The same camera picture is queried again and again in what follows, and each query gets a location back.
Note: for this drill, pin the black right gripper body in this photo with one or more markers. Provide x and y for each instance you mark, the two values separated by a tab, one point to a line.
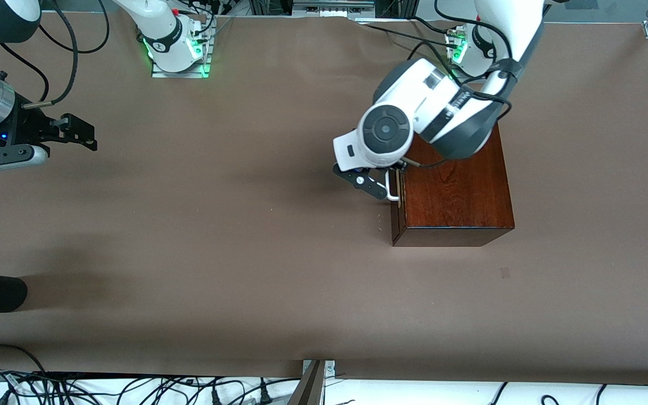
27	127

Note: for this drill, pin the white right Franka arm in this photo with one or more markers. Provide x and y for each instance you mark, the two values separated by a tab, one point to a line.
163	39

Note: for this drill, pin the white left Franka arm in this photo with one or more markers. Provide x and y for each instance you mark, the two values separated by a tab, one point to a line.
431	95

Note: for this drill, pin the dark wooden drawer cabinet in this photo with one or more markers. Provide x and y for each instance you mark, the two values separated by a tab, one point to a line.
459	191

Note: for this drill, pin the paper table cover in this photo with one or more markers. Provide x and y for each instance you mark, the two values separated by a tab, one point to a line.
245	253

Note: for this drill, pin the black power plug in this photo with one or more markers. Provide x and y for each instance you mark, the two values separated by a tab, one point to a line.
215	397
265	396

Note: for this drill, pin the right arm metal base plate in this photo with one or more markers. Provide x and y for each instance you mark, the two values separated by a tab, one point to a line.
180	74

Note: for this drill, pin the silver corner bracket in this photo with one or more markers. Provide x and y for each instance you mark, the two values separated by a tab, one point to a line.
331	368

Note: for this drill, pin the grey metal post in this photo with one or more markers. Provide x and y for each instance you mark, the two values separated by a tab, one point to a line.
310	388

